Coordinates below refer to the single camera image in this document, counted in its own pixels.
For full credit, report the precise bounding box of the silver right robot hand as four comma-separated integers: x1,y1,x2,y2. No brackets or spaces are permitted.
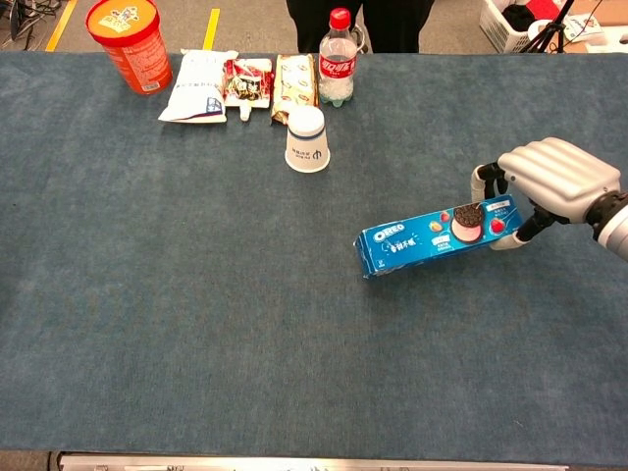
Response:
471,136,622,251

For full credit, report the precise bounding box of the blue Oreo cookie box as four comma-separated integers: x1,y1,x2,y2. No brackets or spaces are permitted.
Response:
353,194,525,281

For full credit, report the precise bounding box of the black tripod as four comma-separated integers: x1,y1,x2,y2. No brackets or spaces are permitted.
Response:
519,0,578,54

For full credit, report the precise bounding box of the white plastic basket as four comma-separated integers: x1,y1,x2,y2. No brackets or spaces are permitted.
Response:
479,0,565,54

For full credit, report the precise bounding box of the person in black trousers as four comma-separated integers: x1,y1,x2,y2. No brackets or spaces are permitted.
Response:
286,0,437,54

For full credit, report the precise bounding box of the clear cola bottle red cap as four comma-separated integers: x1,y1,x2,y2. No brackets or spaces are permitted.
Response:
318,7,358,109

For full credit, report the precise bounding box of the white paper cup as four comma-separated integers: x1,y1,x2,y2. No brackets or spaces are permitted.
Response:
284,105,332,174

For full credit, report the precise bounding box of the gold brown snack pack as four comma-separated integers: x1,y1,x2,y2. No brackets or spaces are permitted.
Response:
270,53,321,127

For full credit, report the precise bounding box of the red spouted drink pouch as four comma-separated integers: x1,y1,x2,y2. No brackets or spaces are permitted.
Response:
224,57,274,122

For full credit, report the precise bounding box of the white snack bag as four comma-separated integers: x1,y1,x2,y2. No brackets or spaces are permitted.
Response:
157,48,240,124

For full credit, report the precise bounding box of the teal felt table cloth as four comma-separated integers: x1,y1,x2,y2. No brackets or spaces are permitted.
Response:
0,51,628,466

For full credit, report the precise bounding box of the orange cylindrical snack canister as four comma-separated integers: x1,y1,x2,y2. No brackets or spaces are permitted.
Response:
85,0,174,96

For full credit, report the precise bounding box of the aluminium profile rail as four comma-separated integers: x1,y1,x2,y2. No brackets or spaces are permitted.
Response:
57,451,570,471

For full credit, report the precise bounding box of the black floor cable bundle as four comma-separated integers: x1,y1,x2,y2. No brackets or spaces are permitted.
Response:
0,0,60,40

